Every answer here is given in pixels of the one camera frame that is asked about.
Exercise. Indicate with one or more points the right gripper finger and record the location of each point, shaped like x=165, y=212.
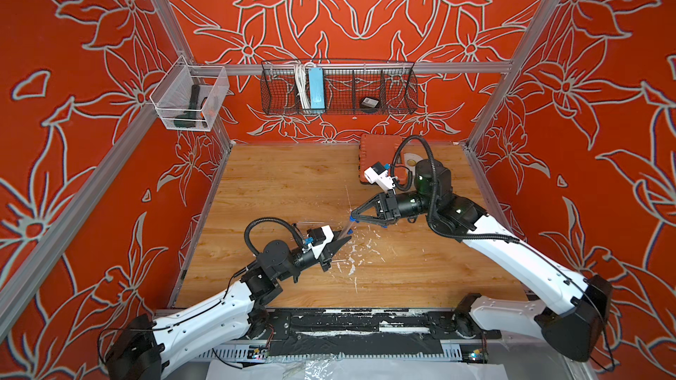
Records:
x=373, y=206
x=374, y=220

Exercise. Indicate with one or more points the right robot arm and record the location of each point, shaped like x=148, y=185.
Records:
x=570, y=311

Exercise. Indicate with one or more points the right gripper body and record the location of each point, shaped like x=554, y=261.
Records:
x=407, y=207

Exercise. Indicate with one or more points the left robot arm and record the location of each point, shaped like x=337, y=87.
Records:
x=153, y=348

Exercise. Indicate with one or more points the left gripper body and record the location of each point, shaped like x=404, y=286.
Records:
x=302, y=260

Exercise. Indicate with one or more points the black wire basket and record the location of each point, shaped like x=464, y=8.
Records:
x=285, y=86

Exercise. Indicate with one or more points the small black device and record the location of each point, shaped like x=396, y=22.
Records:
x=369, y=104

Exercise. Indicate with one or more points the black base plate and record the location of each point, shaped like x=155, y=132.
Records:
x=294, y=334

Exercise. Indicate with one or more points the light blue box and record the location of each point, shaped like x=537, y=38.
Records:
x=316, y=88

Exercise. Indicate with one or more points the clear acrylic box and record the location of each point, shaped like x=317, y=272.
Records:
x=189, y=97

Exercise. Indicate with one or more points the white tape roll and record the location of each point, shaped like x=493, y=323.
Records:
x=411, y=160

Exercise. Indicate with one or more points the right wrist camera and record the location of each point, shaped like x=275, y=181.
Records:
x=378, y=174

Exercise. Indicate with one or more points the dark green tool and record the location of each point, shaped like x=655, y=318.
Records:
x=189, y=117

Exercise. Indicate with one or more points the orange tool case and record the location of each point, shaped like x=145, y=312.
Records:
x=376, y=149

